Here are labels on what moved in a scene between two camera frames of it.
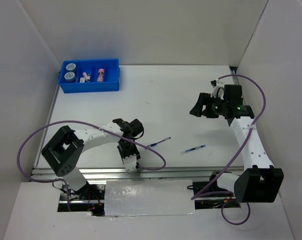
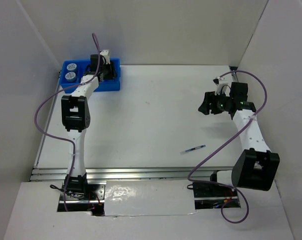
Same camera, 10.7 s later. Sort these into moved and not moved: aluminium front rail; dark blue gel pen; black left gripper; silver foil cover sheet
Moved: black left gripper
Not moved: aluminium front rail; dark blue gel pen; silver foil cover sheet
